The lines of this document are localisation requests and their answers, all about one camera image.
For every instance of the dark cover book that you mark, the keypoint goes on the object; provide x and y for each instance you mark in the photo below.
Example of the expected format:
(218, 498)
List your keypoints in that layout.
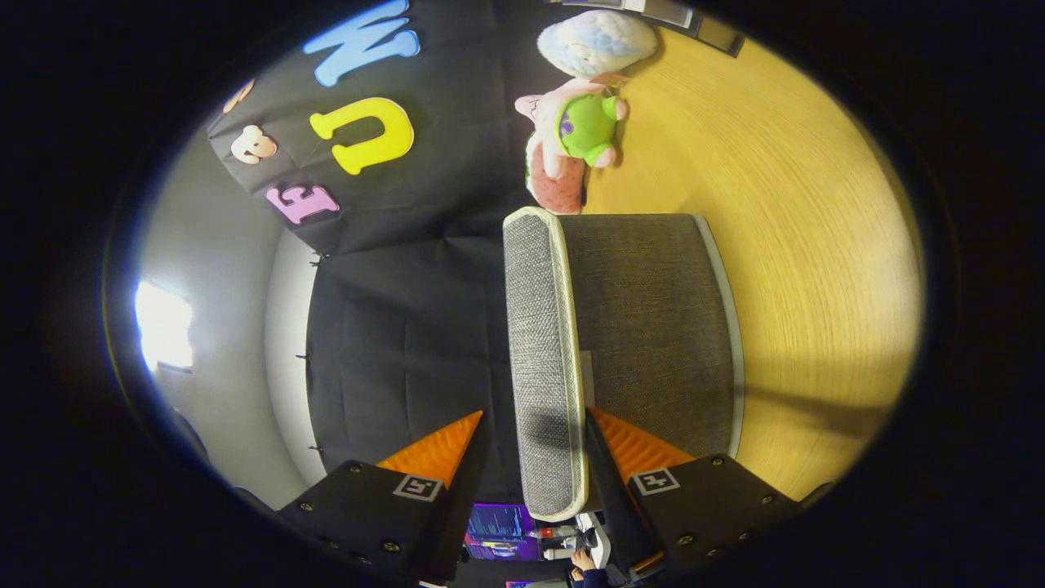
(718, 37)

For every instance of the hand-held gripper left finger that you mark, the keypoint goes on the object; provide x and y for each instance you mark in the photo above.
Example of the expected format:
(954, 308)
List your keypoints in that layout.
(465, 506)

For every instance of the pink starfish plush toy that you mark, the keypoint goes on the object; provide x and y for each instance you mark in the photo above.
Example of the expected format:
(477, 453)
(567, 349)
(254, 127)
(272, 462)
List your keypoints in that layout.
(584, 122)

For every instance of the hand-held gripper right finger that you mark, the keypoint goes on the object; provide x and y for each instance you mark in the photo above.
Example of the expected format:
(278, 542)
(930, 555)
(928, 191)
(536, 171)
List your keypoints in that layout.
(608, 490)

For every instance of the grey fabric storage box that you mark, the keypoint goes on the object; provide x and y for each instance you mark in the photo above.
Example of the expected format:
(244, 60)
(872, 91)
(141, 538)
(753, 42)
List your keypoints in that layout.
(645, 327)

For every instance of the purple computer screen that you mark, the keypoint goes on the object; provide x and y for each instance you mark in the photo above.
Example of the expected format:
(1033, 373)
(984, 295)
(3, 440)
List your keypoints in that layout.
(500, 531)

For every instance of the thick white-paged book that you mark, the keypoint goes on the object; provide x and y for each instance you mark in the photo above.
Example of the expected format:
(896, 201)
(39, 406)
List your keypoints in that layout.
(661, 11)

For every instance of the watermelon slice plush toy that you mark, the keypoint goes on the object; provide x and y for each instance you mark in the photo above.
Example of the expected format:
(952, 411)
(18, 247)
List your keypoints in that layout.
(559, 192)

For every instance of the white and blue plush toy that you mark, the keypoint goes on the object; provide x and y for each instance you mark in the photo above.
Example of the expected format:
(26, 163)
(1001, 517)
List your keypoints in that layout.
(596, 41)

